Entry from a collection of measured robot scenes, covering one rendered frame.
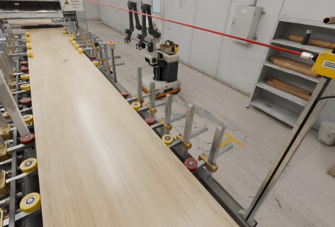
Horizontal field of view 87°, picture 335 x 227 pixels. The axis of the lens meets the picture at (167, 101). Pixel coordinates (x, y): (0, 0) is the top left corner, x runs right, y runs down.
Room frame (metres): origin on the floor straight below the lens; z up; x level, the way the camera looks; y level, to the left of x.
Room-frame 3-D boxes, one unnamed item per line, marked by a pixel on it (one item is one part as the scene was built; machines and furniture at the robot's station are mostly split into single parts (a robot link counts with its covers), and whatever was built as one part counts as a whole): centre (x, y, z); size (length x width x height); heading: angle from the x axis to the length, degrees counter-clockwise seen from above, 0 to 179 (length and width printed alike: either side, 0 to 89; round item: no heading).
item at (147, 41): (3.10, 0.42, 0.99); 0.28 x 0.16 x 0.22; 38
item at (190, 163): (0.71, -0.17, 0.85); 0.08 x 0.08 x 0.11
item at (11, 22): (4.34, 3.03, 1.05); 1.43 x 0.12 x 0.12; 127
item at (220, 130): (0.77, -0.31, 0.92); 0.04 x 0.04 x 0.48; 37
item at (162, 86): (3.28, 0.19, 0.16); 0.67 x 0.64 x 0.25; 128
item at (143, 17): (2.82, 0.42, 1.40); 0.11 x 0.06 x 0.43; 39
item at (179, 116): (1.23, -0.03, 0.81); 0.43 x 0.03 x 0.04; 127
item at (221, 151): (0.83, -0.32, 0.83); 0.43 x 0.03 x 0.04; 127
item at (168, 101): (1.17, -0.01, 0.88); 0.04 x 0.04 x 0.48; 37
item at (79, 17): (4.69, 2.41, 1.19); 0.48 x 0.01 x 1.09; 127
